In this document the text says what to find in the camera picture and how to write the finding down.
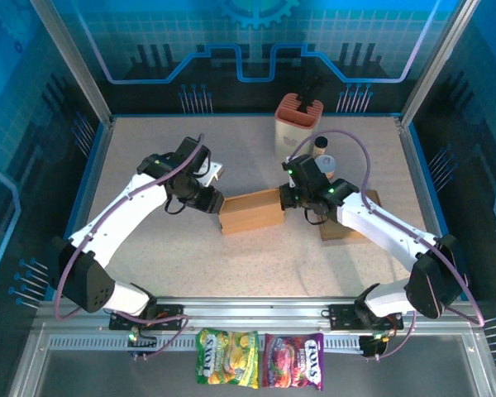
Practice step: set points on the brown cardboard box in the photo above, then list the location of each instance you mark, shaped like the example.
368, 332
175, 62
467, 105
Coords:
335, 231
252, 211

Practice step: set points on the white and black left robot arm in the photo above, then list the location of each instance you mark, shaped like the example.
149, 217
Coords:
120, 215

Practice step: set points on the black left controller box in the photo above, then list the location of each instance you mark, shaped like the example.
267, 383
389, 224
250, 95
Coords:
142, 343

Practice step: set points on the black controller box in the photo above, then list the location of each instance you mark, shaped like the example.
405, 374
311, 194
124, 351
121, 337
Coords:
374, 345
142, 343

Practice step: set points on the black right controller box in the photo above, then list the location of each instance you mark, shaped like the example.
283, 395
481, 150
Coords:
374, 345

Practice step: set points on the orange label tin can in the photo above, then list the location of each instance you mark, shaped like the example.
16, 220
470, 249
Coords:
328, 163

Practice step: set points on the small jar black lid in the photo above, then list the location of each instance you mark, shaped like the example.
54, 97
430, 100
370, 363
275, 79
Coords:
321, 145

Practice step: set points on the cream knife block orange top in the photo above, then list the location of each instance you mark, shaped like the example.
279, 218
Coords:
291, 124

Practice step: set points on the green candy bag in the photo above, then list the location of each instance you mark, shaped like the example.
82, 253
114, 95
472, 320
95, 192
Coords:
227, 360

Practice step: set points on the red candy bag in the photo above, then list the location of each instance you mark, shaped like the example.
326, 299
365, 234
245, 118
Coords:
291, 362

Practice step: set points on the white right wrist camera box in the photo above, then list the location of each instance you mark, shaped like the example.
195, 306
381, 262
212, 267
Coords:
290, 182

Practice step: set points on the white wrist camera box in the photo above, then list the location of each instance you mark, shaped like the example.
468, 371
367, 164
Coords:
290, 182
213, 169

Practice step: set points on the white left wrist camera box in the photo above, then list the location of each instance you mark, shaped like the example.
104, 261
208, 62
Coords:
213, 169

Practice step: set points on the aluminium side rail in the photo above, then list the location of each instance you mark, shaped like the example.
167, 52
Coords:
414, 165

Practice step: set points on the aluminium mounting rail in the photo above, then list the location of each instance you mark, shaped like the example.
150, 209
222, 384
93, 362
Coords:
252, 312

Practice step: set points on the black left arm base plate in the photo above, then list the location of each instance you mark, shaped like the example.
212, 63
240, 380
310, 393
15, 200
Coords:
169, 316

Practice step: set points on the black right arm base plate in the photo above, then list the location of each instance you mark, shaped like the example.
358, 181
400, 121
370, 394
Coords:
343, 316

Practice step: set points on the aluminium frame post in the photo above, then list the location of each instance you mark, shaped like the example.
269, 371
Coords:
434, 62
72, 62

